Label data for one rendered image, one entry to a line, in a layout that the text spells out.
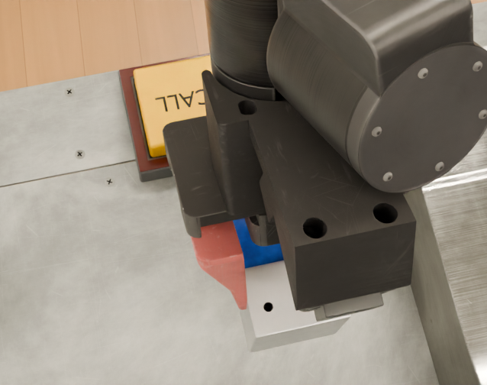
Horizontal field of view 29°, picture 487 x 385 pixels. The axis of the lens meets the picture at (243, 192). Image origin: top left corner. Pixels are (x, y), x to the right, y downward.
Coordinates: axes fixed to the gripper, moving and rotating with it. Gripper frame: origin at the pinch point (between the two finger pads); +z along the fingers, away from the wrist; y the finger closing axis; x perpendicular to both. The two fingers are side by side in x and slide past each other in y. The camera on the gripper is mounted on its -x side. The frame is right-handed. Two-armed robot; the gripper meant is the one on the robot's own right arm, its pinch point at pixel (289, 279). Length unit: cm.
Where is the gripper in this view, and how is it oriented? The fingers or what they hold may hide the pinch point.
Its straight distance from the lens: 49.7
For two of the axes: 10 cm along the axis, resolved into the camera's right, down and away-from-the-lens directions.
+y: 9.7, -2.0, 1.2
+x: -2.3, -6.7, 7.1
